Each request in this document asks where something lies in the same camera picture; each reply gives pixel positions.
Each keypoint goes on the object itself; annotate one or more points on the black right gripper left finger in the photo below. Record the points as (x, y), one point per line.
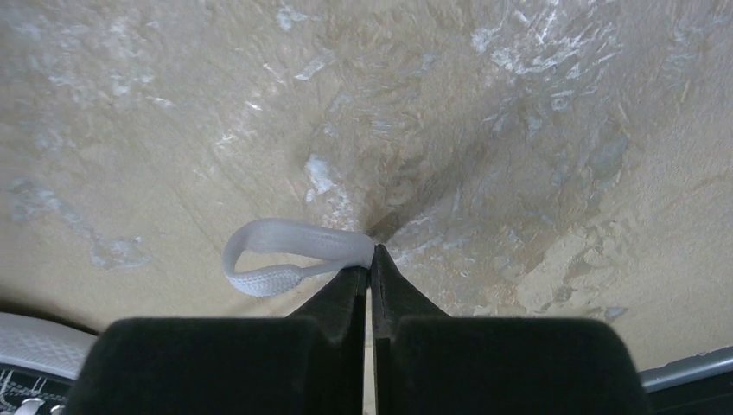
(309, 362)

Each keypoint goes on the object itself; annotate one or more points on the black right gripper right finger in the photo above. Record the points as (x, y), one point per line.
(427, 362)

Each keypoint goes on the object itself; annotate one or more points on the white shoelace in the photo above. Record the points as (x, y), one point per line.
(336, 249)

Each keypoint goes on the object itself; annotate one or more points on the black canvas sneaker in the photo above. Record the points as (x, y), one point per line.
(40, 361)

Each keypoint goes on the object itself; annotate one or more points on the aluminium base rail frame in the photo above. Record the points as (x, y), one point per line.
(688, 370)

